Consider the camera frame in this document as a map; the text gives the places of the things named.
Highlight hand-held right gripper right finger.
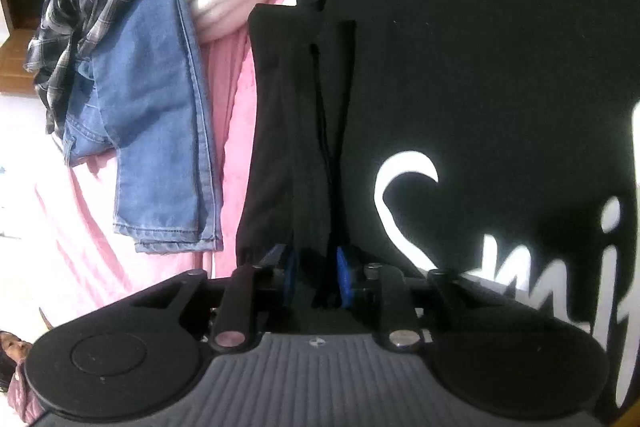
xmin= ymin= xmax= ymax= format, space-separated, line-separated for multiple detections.
xmin=336 ymin=245 xmax=511 ymax=354

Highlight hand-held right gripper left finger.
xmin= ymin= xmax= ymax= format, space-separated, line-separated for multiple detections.
xmin=130 ymin=245 xmax=301 ymax=353

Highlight black printed t-shirt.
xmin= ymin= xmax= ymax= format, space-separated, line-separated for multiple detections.
xmin=235 ymin=0 xmax=640 ymax=413

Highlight blue jeans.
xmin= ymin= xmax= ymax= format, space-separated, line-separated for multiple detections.
xmin=62 ymin=0 xmax=224 ymax=254

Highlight light pink quilt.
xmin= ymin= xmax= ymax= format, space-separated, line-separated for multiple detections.
xmin=35 ymin=0 xmax=296 ymax=323

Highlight grey plaid shirt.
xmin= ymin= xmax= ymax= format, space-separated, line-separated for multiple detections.
xmin=24 ymin=0 xmax=193 ymax=135

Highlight wooden nightstand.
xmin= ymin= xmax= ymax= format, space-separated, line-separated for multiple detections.
xmin=0 ymin=0 xmax=76 ymax=96

